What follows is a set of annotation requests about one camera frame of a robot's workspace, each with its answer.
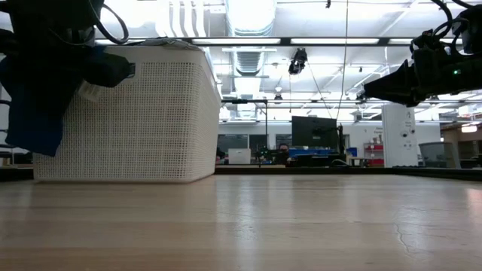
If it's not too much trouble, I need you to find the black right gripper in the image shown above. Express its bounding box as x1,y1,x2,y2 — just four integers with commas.
363,47,482,108

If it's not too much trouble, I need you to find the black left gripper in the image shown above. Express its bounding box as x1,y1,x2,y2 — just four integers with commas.
11,0,133,90

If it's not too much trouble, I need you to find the dark blue garment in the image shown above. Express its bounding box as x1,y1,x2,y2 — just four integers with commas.
0,47,86,158

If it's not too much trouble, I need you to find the white pillar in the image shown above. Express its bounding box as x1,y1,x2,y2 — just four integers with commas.
382,103,419,169

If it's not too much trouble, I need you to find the white plastic laundry basket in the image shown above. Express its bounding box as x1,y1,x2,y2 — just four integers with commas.
32,45,223,184

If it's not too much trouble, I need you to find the grey bin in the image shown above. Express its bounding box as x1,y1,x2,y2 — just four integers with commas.
418,142,462,169

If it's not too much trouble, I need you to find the red shelf unit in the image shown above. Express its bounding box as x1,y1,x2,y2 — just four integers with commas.
363,142,386,167

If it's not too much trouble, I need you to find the black computer monitor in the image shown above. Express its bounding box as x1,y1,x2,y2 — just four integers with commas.
291,115,340,151

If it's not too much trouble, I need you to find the blue box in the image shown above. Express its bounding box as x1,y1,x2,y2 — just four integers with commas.
288,148,340,159

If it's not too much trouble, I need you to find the person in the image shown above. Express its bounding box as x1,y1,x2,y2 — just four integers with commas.
276,142,291,165

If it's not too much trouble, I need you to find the white box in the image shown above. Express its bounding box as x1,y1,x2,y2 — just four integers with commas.
227,148,252,166

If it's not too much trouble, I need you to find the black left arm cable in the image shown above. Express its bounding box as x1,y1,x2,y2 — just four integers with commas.
90,2,130,45

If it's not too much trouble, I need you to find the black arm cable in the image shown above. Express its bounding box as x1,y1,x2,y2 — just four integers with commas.
431,0,471,38
90,2,130,45

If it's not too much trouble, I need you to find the thin hanging wire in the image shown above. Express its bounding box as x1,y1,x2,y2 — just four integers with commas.
334,0,349,122

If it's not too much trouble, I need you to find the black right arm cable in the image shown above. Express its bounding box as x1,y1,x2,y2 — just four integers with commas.
431,0,471,38

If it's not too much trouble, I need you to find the black table frame rail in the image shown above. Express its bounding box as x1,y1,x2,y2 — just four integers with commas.
0,165,482,182

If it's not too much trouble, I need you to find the black overhead camera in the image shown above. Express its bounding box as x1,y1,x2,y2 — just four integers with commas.
288,47,309,75

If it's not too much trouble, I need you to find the black rig frame bar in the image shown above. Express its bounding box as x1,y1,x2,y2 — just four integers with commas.
93,36,464,47

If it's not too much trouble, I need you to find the black stand frame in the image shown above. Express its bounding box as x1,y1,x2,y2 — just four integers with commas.
221,98,270,166

